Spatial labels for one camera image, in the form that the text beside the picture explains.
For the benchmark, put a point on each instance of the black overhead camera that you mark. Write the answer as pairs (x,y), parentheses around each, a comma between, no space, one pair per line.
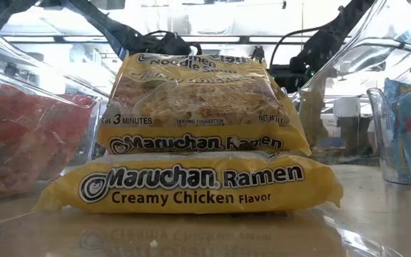
(258,53)

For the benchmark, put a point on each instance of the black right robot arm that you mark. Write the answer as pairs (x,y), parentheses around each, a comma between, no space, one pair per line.
(330,35)

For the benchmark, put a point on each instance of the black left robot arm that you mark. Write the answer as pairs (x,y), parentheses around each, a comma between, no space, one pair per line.
(98,25)

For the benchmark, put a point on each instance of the blue beef ramen pack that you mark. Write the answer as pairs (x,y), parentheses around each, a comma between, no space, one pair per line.
(410,135)

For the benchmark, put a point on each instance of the yellow creamy chicken ramen pack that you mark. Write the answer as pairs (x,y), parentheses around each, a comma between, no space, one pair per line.
(191,189)
(202,103)

